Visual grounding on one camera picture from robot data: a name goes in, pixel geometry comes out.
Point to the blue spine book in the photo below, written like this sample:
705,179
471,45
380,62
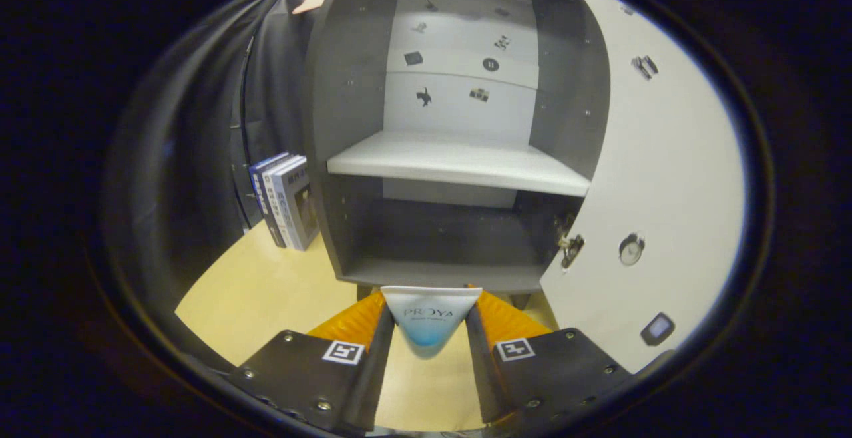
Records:
258,188

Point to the black backdrop cloth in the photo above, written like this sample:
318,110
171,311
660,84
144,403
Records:
200,125

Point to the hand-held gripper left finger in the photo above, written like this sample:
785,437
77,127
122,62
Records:
376,371

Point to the white spine book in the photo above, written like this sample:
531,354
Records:
273,198

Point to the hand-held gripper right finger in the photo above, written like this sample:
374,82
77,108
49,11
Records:
482,371

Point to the black stand pole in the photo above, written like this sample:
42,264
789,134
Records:
245,92

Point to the white blue cosmetic tube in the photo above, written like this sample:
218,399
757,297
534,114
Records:
429,325

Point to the grey cabinet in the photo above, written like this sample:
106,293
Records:
346,125

